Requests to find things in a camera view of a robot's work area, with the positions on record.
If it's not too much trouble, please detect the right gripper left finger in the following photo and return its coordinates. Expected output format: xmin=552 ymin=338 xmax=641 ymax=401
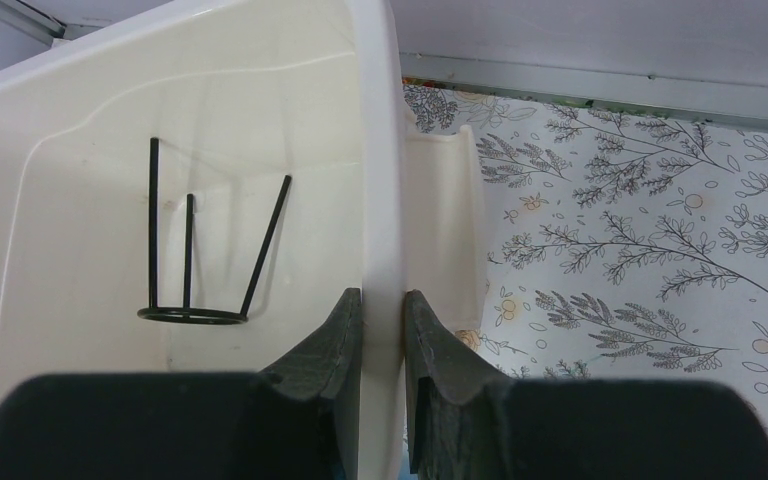
xmin=261 ymin=288 xmax=363 ymax=479

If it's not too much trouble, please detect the white plastic storage bin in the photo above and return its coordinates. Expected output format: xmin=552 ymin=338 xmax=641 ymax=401
xmin=0 ymin=1 xmax=486 ymax=479

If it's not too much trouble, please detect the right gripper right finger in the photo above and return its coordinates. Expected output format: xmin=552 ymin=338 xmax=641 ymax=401
xmin=403 ymin=290 xmax=510 ymax=477

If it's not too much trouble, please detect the aluminium frame rail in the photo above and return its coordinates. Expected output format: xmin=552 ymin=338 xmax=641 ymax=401
xmin=400 ymin=53 xmax=768 ymax=131

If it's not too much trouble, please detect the floral patterned table mat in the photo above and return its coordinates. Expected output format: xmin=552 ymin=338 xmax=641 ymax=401
xmin=403 ymin=79 xmax=768 ymax=435

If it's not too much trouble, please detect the black wire tripod stand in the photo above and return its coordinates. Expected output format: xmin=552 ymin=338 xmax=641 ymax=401
xmin=137 ymin=137 xmax=293 ymax=326

